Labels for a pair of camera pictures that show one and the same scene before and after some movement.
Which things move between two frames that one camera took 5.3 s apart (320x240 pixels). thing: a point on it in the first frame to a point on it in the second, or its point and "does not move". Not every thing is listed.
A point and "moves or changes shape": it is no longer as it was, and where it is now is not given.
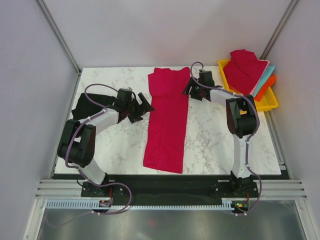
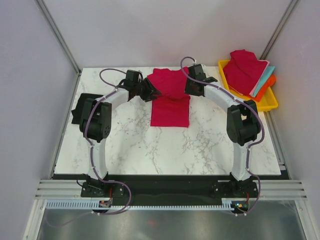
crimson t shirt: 166,128 moves or changes shape
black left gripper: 145,106 to 150,90
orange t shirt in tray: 270,83 does not move
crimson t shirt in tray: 243,70 does not move
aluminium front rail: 72,189 does not move
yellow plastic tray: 268,100 does not move
